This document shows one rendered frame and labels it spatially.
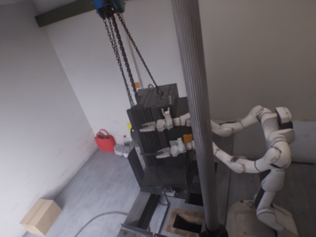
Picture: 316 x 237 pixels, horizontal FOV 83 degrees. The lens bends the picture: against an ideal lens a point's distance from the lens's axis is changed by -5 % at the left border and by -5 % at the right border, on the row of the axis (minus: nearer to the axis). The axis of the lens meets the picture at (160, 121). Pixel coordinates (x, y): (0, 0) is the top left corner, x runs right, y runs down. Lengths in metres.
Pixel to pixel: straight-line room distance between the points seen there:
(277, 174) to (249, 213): 0.91
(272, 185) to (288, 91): 1.49
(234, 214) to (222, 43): 1.97
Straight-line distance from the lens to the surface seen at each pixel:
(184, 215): 2.76
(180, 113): 1.71
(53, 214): 3.48
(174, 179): 1.92
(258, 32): 2.54
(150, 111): 1.69
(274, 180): 1.61
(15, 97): 3.31
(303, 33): 2.62
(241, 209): 2.35
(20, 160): 3.39
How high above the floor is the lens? 2.34
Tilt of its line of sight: 31 degrees down
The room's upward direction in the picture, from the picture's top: 14 degrees counter-clockwise
